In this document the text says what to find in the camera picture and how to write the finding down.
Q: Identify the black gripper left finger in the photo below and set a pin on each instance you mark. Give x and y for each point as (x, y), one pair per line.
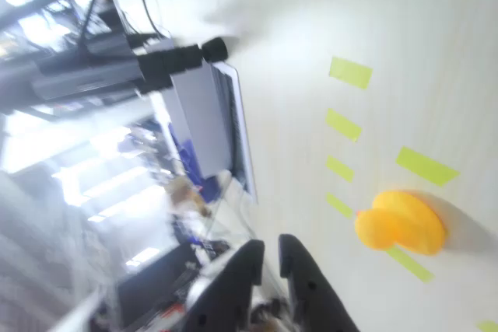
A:
(229, 289)

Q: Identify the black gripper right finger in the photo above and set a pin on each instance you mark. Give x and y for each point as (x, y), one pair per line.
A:
(315, 301)

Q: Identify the yellow rubber duck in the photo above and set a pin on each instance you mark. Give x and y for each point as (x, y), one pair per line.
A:
(404, 227)

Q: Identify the black monitor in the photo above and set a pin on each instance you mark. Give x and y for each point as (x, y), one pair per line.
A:
(155, 281)

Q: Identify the yellow tape strip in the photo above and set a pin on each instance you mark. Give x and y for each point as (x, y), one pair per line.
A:
(350, 72)
(489, 326)
(339, 168)
(338, 205)
(427, 166)
(412, 266)
(343, 125)

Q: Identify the silver laptop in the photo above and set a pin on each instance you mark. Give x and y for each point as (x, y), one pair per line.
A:
(210, 122)

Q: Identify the black webcam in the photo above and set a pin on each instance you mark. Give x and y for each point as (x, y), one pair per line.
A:
(183, 61)

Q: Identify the black camera stand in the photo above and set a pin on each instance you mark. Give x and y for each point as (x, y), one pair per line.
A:
(85, 75)

